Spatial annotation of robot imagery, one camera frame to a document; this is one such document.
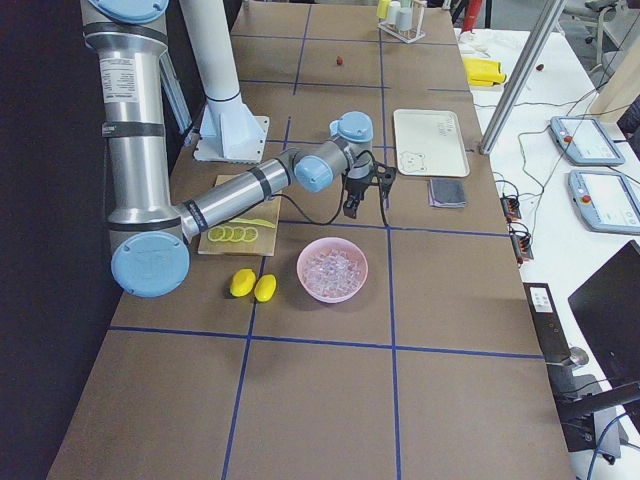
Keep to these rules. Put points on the bamboo cutting board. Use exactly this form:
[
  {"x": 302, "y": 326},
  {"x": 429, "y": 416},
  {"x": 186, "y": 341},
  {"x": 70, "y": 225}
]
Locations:
[{"x": 264, "y": 245}]

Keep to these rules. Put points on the yellow cloth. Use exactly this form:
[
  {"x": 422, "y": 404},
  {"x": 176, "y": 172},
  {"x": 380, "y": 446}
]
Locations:
[{"x": 483, "y": 72}]

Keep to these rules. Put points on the yellow lemon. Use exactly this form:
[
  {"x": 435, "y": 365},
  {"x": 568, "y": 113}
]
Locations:
[
  {"x": 242, "y": 282},
  {"x": 265, "y": 288}
]

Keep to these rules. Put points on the grey cup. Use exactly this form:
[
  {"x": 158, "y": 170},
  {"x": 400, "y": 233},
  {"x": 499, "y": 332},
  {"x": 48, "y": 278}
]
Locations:
[{"x": 404, "y": 21}]

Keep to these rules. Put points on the white cup rack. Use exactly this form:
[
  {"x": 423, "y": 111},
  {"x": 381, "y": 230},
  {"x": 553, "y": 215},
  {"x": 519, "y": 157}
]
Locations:
[{"x": 416, "y": 33}]

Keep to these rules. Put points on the pile of clear ice cubes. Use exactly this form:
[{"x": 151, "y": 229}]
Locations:
[{"x": 332, "y": 274}]

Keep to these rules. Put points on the yellow plastic knife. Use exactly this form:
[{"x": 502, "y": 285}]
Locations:
[{"x": 253, "y": 222}]

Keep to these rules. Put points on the teach pendant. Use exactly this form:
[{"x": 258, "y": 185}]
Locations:
[
  {"x": 584, "y": 141},
  {"x": 605, "y": 201}
]

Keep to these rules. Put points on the cream bear tray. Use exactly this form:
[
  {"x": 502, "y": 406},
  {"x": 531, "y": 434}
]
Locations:
[{"x": 429, "y": 144}]

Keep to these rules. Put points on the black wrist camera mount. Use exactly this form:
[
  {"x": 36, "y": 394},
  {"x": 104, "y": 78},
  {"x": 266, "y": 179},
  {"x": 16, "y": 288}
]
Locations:
[{"x": 385, "y": 176}]

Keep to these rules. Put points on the black laptop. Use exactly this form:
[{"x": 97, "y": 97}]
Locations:
[{"x": 606, "y": 308}]

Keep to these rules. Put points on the lemon slice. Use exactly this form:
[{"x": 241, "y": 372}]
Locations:
[
  {"x": 229, "y": 234},
  {"x": 250, "y": 234},
  {"x": 238, "y": 234},
  {"x": 216, "y": 234}
]

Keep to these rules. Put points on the aluminium frame post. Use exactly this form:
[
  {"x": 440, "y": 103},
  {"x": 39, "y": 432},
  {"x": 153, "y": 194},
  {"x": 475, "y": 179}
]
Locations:
[{"x": 524, "y": 66}]

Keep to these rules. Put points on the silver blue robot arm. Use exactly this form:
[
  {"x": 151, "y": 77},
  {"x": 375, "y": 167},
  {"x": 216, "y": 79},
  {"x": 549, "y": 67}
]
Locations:
[{"x": 149, "y": 234}]

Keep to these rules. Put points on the pink bowl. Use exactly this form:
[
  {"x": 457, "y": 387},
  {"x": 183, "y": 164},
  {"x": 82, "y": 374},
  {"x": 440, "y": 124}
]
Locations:
[{"x": 327, "y": 243}]

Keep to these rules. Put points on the white cup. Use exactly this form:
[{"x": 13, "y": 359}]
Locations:
[{"x": 392, "y": 12}]

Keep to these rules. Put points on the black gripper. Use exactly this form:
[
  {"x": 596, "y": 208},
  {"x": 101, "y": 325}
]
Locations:
[{"x": 356, "y": 185}]

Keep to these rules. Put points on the grey folded cloth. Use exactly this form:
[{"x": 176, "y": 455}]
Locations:
[{"x": 447, "y": 193}]

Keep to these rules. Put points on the yellow cup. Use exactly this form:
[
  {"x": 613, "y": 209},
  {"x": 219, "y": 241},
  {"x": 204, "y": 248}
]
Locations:
[{"x": 382, "y": 9}]

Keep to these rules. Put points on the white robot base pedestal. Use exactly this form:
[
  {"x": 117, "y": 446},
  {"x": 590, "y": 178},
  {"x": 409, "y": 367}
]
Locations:
[{"x": 229, "y": 131}]

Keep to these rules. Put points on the black usb hub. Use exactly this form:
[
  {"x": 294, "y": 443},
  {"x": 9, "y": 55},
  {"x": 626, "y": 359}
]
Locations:
[
  {"x": 521, "y": 244},
  {"x": 511, "y": 207}
]

